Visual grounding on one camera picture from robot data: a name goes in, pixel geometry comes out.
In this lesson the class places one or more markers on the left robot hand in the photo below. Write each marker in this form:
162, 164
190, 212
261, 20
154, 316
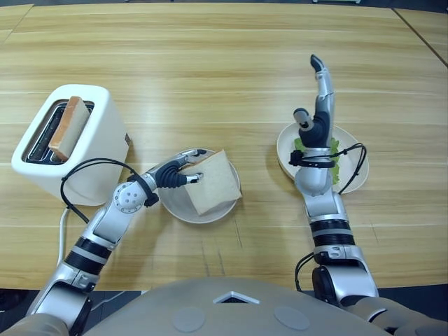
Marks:
169, 174

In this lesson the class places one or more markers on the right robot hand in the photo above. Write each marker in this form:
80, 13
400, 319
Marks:
320, 131

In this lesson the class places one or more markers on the bread slice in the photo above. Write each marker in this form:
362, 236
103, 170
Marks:
70, 127
215, 185

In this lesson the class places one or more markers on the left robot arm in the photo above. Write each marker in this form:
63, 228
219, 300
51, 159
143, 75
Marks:
101, 234

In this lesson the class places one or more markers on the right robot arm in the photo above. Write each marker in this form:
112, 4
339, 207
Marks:
330, 224

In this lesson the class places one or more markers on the cream round plate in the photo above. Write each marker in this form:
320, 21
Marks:
176, 206
353, 150

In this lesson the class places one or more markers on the green lettuce leaf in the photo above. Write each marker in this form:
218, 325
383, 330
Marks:
336, 161

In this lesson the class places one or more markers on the cream toaster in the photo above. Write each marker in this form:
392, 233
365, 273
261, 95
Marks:
87, 140

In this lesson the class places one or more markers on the robot body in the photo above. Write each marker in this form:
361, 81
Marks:
232, 308

